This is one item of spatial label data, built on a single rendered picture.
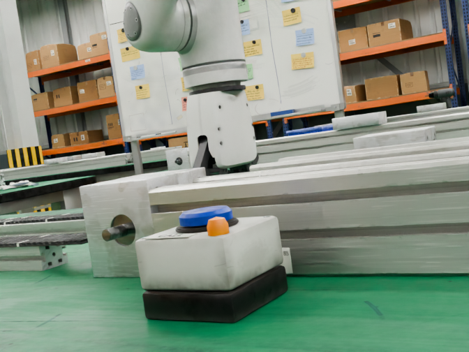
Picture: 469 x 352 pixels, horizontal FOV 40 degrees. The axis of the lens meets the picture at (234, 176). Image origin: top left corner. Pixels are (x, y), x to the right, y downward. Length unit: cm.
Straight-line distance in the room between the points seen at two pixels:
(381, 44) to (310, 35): 687
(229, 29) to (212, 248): 44
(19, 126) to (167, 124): 488
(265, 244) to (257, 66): 332
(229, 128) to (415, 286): 41
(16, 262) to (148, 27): 32
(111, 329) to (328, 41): 322
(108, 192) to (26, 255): 19
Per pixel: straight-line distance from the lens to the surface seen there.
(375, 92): 1050
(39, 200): 353
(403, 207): 51
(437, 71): 1128
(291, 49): 370
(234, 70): 83
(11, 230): 113
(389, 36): 1046
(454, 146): 69
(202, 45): 83
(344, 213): 52
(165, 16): 78
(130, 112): 425
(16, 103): 881
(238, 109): 85
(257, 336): 42
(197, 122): 82
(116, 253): 66
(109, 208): 66
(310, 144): 230
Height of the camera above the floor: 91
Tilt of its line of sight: 4 degrees down
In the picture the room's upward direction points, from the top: 8 degrees counter-clockwise
